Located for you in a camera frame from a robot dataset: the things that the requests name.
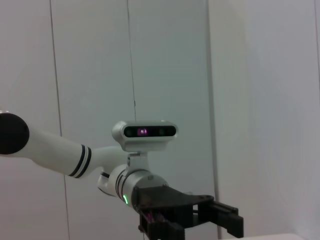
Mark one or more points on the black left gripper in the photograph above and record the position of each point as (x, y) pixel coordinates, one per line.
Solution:
(162, 200)

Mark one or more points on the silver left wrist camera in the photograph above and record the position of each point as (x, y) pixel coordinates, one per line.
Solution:
(145, 145)

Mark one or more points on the white tablecloth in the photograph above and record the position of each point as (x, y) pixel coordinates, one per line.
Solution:
(287, 237)

